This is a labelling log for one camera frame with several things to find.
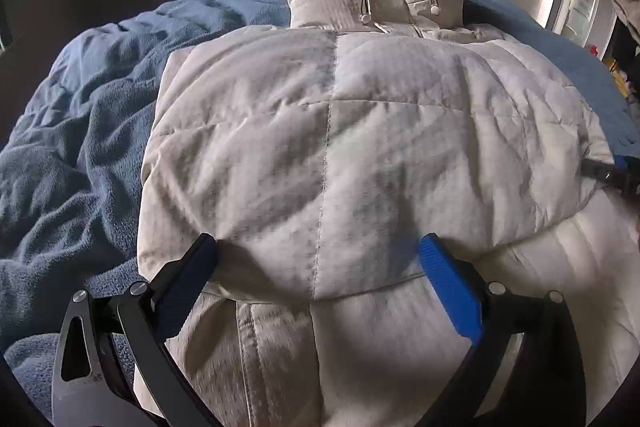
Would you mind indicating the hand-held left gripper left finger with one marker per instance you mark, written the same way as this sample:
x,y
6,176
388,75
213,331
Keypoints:
x,y
187,287

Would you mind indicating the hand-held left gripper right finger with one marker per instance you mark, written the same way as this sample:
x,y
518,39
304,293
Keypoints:
x,y
450,287

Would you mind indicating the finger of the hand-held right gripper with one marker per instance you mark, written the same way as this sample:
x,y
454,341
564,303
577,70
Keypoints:
x,y
623,162
607,174

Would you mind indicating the white hooded puffer jacket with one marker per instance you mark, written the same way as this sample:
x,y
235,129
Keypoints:
x,y
350,132

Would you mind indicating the pile of clothes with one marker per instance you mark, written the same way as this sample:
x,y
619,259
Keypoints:
x,y
627,37

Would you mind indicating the blue fleece blanket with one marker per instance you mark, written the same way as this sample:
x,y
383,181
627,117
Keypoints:
x,y
75,147

